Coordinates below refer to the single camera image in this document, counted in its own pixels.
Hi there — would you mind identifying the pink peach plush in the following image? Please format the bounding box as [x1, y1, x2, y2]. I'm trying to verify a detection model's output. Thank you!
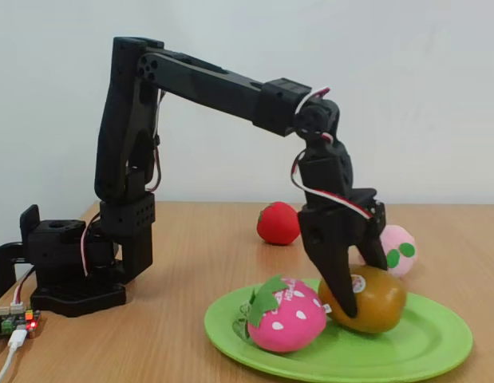
[358, 224, 418, 278]

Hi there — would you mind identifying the pink strawberry plush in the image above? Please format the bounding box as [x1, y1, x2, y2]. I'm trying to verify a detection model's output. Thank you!
[232, 274, 334, 354]

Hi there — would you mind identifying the white red shoulder wire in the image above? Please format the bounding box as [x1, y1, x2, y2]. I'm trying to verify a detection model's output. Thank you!
[81, 211, 102, 277]

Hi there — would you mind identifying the white USB cable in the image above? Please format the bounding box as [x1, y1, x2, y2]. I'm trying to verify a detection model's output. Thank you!
[0, 329, 30, 383]

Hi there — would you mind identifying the black table clamp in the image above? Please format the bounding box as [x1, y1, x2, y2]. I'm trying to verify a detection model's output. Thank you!
[0, 241, 32, 306]

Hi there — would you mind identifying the motor controller board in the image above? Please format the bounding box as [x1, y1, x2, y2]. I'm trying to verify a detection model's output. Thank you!
[0, 305, 42, 340]

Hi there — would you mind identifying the white red board wire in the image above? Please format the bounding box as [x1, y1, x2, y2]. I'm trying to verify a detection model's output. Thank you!
[13, 267, 36, 310]

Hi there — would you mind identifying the red tomato plush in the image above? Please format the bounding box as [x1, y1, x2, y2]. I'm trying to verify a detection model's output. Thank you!
[256, 201, 302, 245]

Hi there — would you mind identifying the white red wrist wire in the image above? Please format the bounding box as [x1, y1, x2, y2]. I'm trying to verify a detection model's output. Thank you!
[290, 86, 375, 220]

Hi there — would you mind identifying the brown kiwi with sticker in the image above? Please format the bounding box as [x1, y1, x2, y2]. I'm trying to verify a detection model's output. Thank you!
[318, 263, 408, 334]

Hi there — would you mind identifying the green oval plate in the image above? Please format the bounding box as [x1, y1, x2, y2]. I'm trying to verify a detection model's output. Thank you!
[204, 278, 474, 383]

